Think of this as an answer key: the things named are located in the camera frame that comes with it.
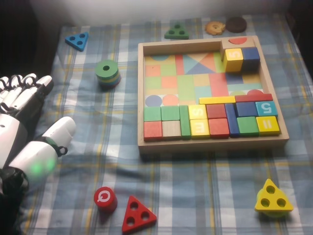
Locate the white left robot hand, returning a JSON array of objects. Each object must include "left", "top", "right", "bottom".
[{"left": 0, "top": 72, "right": 77, "bottom": 183}]

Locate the yellow cube block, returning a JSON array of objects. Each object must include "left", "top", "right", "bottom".
[{"left": 223, "top": 48, "right": 245, "bottom": 73}]

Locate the dark blue cube block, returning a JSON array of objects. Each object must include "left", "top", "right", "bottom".
[{"left": 242, "top": 47, "right": 261, "bottom": 71}]

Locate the blue three-hole triangle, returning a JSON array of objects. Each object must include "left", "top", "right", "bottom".
[{"left": 65, "top": 31, "right": 89, "bottom": 53}]

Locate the red cylinder with white Q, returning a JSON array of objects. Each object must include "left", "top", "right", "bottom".
[{"left": 93, "top": 187, "right": 118, "bottom": 213}]

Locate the red three-hole triangle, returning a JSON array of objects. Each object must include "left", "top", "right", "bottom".
[{"left": 121, "top": 195, "right": 157, "bottom": 234}]

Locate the blue checked cloth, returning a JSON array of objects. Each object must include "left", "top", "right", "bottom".
[{"left": 19, "top": 14, "right": 313, "bottom": 235}]

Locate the green three-hole triangle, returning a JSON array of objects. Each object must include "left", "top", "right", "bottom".
[{"left": 164, "top": 22, "right": 190, "bottom": 40}]

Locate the wooden puzzle tray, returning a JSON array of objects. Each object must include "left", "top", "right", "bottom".
[{"left": 137, "top": 35, "right": 290, "bottom": 155}]

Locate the tan flower biscuit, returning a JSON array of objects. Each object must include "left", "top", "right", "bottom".
[{"left": 204, "top": 21, "right": 226, "bottom": 35}]

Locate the dark chocolate biscuit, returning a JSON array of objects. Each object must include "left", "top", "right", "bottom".
[{"left": 225, "top": 16, "right": 247, "bottom": 33}]

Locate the yellow three-hole triangle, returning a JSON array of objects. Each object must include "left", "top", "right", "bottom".
[{"left": 254, "top": 178, "right": 294, "bottom": 213}]

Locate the blue wooden ring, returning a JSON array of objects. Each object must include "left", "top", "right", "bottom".
[{"left": 97, "top": 76, "right": 122, "bottom": 87}]

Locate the yellow wooden ring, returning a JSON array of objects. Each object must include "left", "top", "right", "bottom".
[{"left": 96, "top": 73, "right": 120, "bottom": 83}]

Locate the green wooden ring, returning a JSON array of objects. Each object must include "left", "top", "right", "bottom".
[{"left": 95, "top": 59, "right": 119, "bottom": 80}]

